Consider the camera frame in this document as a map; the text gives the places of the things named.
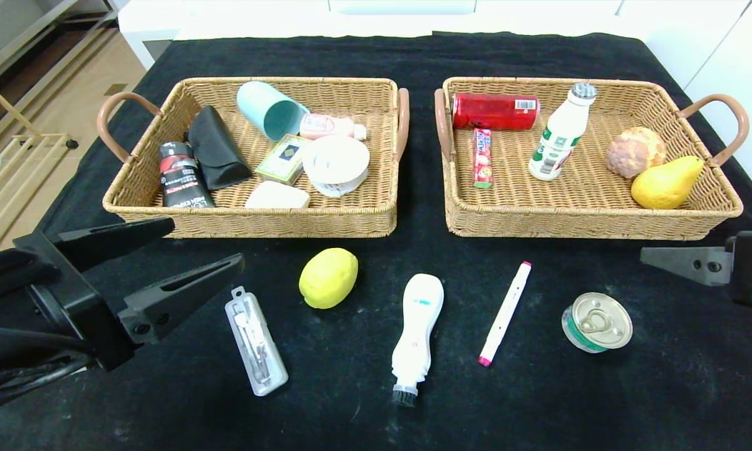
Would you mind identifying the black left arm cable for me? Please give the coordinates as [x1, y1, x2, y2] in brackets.
[0, 326, 98, 419]

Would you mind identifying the wicker basket holding toiletries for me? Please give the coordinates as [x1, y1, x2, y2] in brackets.
[97, 77, 411, 239]

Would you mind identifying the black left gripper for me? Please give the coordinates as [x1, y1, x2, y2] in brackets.
[13, 216, 246, 372]

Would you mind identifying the white milk drink bottle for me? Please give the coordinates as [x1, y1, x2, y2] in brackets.
[528, 82, 599, 182]

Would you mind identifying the white electric brush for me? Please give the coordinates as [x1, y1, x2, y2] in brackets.
[391, 273, 445, 408]

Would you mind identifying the black glasses case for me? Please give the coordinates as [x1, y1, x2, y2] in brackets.
[187, 105, 254, 191]

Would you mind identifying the wicker basket holding food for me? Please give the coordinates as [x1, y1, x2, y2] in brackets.
[434, 77, 750, 241]

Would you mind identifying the clear compass case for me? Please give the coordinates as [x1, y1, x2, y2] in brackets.
[224, 286, 289, 397]

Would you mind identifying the grey metal shelf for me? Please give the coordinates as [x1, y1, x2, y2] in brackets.
[0, 0, 120, 82]

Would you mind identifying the black facial cleanser tube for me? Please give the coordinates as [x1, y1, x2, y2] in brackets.
[159, 142, 217, 209]

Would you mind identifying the wooden wheeled rack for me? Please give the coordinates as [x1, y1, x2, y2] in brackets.
[0, 72, 81, 251]

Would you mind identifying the green gold card box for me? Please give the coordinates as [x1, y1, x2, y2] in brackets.
[255, 134, 314, 187]

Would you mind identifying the brown bread roll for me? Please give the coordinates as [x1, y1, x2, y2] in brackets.
[605, 127, 667, 180]

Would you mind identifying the black table cloth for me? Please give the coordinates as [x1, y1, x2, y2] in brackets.
[0, 31, 752, 451]

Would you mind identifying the red chewy candy stick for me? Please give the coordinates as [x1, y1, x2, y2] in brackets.
[472, 128, 494, 190]

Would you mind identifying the white pink marker pen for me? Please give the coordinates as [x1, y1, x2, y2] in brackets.
[478, 261, 533, 368]

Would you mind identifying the white round container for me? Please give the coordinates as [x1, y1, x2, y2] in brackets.
[302, 135, 371, 199]

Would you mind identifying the tin can with pull tab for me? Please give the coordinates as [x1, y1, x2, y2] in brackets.
[561, 293, 634, 355]

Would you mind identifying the yellow lemon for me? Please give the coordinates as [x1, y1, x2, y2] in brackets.
[298, 247, 359, 310]

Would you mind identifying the white low table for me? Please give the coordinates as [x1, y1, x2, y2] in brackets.
[118, 0, 658, 71]

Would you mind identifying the white cabinet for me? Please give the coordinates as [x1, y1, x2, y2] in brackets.
[620, 0, 752, 211]

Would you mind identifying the pink lotion bottle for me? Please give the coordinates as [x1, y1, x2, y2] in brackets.
[299, 113, 368, 142]

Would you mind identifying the white soap bar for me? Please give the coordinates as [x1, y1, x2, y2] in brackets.
[245, 181, 311, 210]

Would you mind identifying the red soda can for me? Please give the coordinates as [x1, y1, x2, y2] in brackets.
[451, 93, 541, 132]

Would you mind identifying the teal plastic cup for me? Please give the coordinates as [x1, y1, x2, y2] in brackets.
[236, 81, 311, 143]

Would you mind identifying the yellow pear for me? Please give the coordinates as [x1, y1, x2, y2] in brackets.
[630, 155, 705, 210]

